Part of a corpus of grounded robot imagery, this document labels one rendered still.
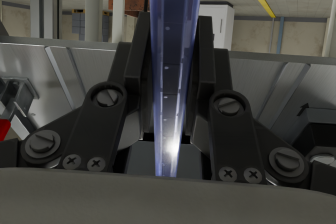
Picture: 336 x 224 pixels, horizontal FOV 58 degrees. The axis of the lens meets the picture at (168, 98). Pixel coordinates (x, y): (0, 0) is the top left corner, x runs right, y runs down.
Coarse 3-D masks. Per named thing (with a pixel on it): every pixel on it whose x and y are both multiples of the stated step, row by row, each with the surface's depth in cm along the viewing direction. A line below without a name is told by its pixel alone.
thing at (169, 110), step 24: (168, 0) 8; (192, 0) 8; (168, 24) 9; (192, 24) 9; (168, 48) 10; (192, 48) 10; (168, 72) 11; (168, 96) 12; (168, 120) 14; (168, 144) 16; (168, 168) 19
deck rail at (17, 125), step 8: (0, 24) 32; (0, 32) 33; (0, 80) 33; (0, 88) 33; (0, 104) 35; (0, 112) 37; (16, 112) 37; (16, 120) 38; (24, 120) 39; (16, 128) 40; (24, 128) 40; (32, 128) 42; (24, 136) 42
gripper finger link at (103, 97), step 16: (96, 96) 9; (112, 96) 9; (80, 112) 8; (96, 112) 8; (112, 112) 8; (80, 128) 8; (96, 128) 8; (112, 128) 8; (80, 144) 8; (96, 144) 8; (112, 144) 8; (64, 160) 7; (80, 160) 7; (96, 160) 7; (112, 160) 8; (128, 160) 10
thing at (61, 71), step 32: (0, 64) 31; (32, 64) 30; (64, 64) 30; (96, 64) 30; (256, 64) 28; (288, 64) 28; (320, 64) 28; (64, 96) 35; (256, 96) 32; (288, 96) 32; (320, 96) 31; (288, 128) 37
